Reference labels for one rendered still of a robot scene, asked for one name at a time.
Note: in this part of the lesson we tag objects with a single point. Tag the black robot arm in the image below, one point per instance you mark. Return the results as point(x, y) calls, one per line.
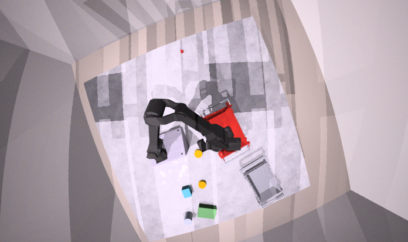
point(217, 137)

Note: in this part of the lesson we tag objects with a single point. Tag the light green box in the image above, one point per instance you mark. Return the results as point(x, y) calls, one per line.
point(207, 211)

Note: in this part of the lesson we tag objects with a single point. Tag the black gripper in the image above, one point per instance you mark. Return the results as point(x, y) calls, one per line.
point(202, 145)

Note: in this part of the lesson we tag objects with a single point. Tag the small light blue block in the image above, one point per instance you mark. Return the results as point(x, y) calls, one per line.
point(186, 190)

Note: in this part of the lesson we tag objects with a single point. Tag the black and grey cylinder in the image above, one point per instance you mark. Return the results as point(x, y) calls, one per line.
point(188, 218)

